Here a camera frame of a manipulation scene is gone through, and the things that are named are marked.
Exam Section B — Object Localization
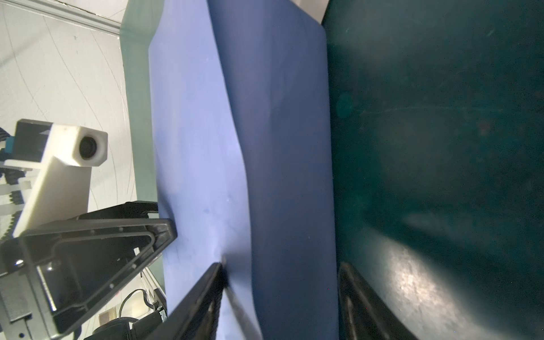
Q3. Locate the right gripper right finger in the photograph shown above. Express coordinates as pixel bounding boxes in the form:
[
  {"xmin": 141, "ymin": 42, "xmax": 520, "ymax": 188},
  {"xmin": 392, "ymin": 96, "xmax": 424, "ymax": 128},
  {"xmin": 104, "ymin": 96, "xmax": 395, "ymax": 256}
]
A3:
[{"xmin": 338, "ymin": 262, "xmax": 417, "ymax": 340}]

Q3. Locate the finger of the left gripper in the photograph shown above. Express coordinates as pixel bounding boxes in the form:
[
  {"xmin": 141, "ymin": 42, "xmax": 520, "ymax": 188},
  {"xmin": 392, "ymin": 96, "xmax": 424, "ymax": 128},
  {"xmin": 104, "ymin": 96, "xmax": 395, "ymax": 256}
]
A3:
[{"xmin": 1, "ymin": 201, "xmax": 177, "ymax": 339}]

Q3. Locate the light blue wrapping paper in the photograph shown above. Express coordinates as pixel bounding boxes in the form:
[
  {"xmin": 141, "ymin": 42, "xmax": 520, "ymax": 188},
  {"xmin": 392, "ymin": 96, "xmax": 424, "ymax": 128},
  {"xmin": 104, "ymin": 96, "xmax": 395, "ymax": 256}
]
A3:
[{"xmin": 149, "ymin": 1, "xmax": 339, "ymax": 339}]

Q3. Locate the green table mat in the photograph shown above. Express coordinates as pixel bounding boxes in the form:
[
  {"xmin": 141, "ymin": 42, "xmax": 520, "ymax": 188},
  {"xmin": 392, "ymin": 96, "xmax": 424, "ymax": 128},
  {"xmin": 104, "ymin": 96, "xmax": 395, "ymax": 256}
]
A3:
[{"xmin": 120, "ymin": 1, "xmax": 543, "ymax": 339}]

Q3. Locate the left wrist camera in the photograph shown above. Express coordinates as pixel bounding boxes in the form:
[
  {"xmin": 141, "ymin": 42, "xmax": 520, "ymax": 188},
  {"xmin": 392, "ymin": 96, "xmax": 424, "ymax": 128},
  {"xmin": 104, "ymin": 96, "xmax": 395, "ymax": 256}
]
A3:
[{"xmin": 1, "ymin": 119, "xmax": 109, "ymax": 242}]

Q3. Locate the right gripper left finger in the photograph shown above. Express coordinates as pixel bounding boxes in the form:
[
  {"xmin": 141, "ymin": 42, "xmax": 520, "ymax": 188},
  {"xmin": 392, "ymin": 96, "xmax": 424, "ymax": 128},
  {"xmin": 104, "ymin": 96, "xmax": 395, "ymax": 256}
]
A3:
[{"xmin": 147, "ymin": 262, "xmax": 225, "ymax": 340}]

